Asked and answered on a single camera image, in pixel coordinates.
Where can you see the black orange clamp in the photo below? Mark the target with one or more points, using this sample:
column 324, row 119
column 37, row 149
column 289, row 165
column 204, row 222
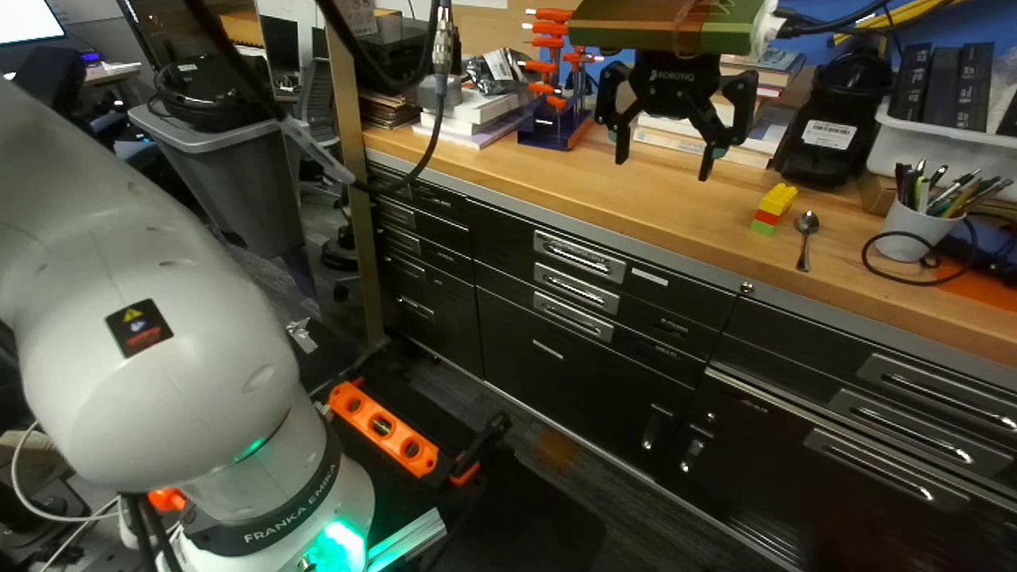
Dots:
column 476, row 450

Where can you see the white pen cup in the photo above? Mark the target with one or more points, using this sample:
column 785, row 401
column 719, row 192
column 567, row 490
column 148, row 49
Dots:
column 915, row 233

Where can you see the yellow spirit level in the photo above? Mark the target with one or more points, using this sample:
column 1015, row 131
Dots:
column 900, row 18

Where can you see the crumpled silver foil bag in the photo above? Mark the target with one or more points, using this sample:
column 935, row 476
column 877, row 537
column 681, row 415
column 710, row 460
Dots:
column 495, row 68

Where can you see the white flat box stack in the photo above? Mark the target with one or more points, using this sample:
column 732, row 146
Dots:
column 476, row 122

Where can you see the black label maker device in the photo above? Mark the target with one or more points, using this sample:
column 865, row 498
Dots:
column 830, row 122

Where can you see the black hard case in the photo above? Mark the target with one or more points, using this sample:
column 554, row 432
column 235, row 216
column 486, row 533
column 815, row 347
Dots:
column 399, row 50

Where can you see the black cartridge box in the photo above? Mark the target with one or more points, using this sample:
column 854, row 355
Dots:
column 978, row 86
column 944, row 86
column 913, row 80

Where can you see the grey duct tape roll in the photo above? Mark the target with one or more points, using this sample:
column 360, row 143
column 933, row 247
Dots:
column 432, row 89

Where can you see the yellow red green toy bricks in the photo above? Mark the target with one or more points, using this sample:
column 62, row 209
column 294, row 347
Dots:
column 775, row 208

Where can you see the wooden upright post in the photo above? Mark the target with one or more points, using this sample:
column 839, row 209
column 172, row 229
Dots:
column 355, row 209

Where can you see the white plastic bin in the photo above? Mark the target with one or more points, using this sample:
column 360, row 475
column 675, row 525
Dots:
column 943, row 146

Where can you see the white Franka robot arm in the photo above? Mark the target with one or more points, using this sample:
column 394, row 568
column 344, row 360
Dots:
column 137, row 351

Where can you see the small orange clip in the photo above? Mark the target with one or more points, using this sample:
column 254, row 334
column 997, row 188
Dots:
column 167, row 497

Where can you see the black drawer cabinet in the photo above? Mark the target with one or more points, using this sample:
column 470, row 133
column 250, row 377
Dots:
column 847, row 423

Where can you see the stack of books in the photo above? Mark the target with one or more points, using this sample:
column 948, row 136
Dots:
column 773, row 107

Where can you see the metal spoon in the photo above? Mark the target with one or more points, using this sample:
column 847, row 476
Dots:
column 807, row 225

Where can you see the orange flat sheet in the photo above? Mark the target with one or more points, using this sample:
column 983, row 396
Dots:
column 981, row 290

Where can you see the grey trash bin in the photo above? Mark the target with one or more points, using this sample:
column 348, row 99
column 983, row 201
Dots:
column 225, row 192

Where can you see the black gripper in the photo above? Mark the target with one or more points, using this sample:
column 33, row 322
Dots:
column 675, row 84

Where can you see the background computer monitor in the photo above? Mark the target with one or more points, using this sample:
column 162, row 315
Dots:
column 279, row 46

